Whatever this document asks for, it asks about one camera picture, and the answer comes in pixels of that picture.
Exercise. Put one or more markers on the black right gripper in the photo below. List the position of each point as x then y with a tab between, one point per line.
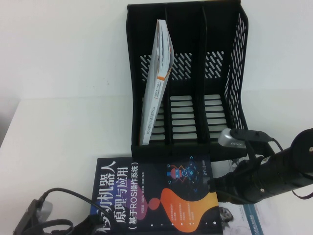
242	183

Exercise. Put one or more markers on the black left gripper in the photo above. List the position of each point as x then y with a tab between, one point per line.
53	228

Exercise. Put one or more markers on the dark robot textbook colourful cover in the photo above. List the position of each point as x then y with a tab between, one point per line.
146	195

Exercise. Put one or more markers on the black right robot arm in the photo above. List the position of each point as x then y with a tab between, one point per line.
288	171

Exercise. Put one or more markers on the white car suspension book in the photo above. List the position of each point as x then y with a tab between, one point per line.
234	220

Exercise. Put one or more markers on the black plastic book stand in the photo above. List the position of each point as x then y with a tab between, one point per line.
185	151

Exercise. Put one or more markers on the white book with orange stripe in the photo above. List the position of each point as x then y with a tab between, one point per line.
154	98

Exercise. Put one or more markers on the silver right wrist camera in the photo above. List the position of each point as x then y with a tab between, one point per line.
227	139

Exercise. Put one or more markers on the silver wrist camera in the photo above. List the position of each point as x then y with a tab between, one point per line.
227	139
27	218

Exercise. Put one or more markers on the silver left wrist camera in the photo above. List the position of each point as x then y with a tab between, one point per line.
27	218

